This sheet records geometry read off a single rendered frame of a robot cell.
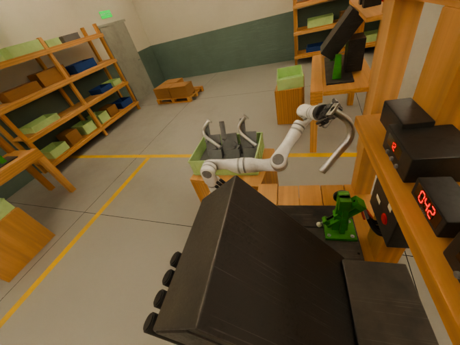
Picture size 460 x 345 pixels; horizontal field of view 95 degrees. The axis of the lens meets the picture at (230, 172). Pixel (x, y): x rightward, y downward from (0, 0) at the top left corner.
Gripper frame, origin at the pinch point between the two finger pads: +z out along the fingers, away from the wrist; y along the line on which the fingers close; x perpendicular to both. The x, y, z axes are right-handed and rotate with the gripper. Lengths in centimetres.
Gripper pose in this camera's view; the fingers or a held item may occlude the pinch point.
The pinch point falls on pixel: (335, 112)
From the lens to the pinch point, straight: 100.8
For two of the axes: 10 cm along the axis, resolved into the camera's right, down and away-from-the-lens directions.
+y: 5.2, -8.3, -2.0
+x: 8.5, 5.0, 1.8
